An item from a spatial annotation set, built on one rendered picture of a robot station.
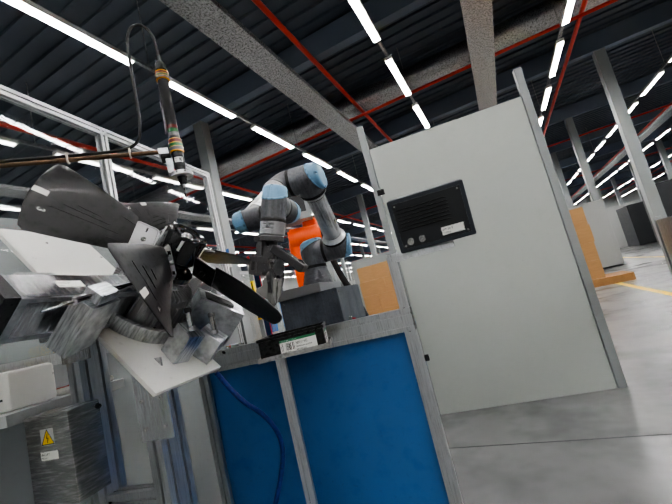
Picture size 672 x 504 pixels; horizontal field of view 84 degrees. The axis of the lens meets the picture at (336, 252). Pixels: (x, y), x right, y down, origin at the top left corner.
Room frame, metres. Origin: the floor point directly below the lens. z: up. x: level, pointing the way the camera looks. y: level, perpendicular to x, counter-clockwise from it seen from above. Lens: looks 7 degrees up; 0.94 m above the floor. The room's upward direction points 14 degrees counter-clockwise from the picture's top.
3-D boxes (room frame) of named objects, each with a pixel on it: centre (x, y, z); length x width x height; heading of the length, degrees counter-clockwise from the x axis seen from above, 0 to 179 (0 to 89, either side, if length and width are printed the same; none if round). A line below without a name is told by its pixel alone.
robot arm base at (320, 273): (1.86, 0.12, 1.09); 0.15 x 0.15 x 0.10
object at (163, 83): (1.14, 0.42, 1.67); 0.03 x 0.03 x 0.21
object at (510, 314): (2.63, -0.97, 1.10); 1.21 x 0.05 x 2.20; 75
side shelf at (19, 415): (1.17, 0.98, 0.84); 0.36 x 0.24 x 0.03; 165
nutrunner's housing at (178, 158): (1.14, 0.42, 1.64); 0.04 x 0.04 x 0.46
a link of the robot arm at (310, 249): (1.86, 0.11, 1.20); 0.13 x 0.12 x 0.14; 78
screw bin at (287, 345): (1.28, 0.20, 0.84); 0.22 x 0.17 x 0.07; 90
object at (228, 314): (1.19, 0.43, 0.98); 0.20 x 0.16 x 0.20; 75
